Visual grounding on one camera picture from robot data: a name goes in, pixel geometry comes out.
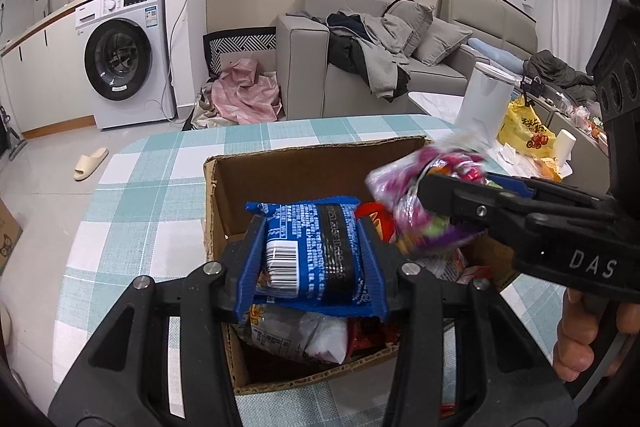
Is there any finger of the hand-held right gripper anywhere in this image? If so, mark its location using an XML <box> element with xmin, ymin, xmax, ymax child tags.
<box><xmin>417</xmin><ymin>174</ymin><xmax>538</xmax><ymax>238</ymax></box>
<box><xmin>487</xmin><ymin>174</ymin><xmax>608</xmax><ymax>212</ymax></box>

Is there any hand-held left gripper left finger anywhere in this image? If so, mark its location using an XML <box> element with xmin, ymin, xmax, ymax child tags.
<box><xmin>47</xmin><ymin>214</ymin><xmax>266</xmax><ymax>427</ymax></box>

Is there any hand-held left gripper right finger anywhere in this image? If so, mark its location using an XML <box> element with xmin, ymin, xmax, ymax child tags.
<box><xmin>356</xmin><ymin>217</ymin><xmax>576</xmax><ymax>427</ymax></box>

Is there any blue noodle packet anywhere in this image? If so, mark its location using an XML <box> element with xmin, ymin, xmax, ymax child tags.
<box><xmin>245</xmin><ymin>197</ymin><xmax>375</xmax><ymax>317</ymax></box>

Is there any purple snack bag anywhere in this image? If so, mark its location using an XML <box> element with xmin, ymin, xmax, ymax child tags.
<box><xmin>366</xmin><ymin>146</ymin><xmax>493</xmax><ymax>258</ymax></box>

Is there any person's right hand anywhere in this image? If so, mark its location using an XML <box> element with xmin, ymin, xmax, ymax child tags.
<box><xmin>552</xmin><ymin>289</ymin><xmax>640</xmax><ymax>383</ymax></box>

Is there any red yellow snack packet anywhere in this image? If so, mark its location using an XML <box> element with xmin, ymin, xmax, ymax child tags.
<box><xmin>357</xmin><ymin>202</ymin><xmax>399</xmax><ymax>244</ymax></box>

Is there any white paper cup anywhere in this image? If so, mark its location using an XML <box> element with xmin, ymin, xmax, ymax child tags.
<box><xmin>555</xmin><ymin>129</ymin><xmax>578</xmax><ymax>168</ymax></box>

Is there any yellow plastic bag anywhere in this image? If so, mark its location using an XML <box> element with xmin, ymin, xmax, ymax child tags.
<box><xmin>497</xmin><ymin>96</ymin><xmax>557</xmax><ymax>158</ymax></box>

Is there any white trash bin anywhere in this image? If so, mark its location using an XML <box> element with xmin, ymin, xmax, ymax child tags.
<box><xmin>455</xmin><ymin>62</ymin><xmax>521</xmax><ymax>142</ymax></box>

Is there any dark green jacket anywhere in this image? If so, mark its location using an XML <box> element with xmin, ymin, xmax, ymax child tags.
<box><xmin>527</xmin><ymin>50</ymin><xmax>598</xmax><ymax>105</ymax></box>

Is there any grey pillow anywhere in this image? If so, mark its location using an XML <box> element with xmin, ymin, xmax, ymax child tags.
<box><xmin>387</xmin><ymin>0</ymin><xmax>436</xmax><ymax>58</ymax></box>
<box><xmin>414</xmin><ymin>18</ymin><xmax>473</xmax><ymax>66</ymax></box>

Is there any grey hoodie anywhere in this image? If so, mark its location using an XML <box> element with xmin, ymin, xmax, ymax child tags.
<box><xmin>357</xmin><ymin>16</ymin><xmax>412</xmax><ymax>100</ymax></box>

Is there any pink cloth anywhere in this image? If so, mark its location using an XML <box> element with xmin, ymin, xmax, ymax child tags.
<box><xmin>210</xmin><ymin>58</ymin><xmax>283</xmax><ymax>125</ymax></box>

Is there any beige slipper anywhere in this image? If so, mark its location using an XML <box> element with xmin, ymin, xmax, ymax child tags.
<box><xmin>73</xmin><ymin>148</ymin><xmax>109</xmax><ymax>182</ymax></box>

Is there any grey sofa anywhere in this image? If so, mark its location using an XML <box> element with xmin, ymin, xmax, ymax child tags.
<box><xmin>276</xmin><ymin>0</ymin><xmax>538</xmax><ymax>120</ymax></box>

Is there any patterned laundry basket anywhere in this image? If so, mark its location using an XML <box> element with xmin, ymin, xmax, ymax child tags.
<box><xmin>202</xmin><ymin>27</ymin><xmax>277</xmax><ymax>78</ymax></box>

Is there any brown cardboard box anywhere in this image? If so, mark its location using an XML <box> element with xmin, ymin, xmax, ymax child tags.
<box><xmin>0</xmin><ymin>199</ymin><xmax>24</xmax><ymax>275</ymax></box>

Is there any white washing machine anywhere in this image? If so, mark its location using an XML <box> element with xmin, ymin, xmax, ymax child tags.
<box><xmin>75</xmin><ymin>0</ymin><xmax>178</xmax><ymax>130</ymax></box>

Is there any upright vacuum cleaner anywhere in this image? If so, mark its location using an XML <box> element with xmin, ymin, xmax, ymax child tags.
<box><xmin>0</xmin><ymin>104</ymin><xmax>28</xmax><ymax>162</ymax></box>

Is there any white counter cabinet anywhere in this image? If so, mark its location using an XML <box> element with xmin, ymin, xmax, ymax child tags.
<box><xmin>0</xmin><ymin>4</ymin><xmax>96</xmax><ymax>140</ymax></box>

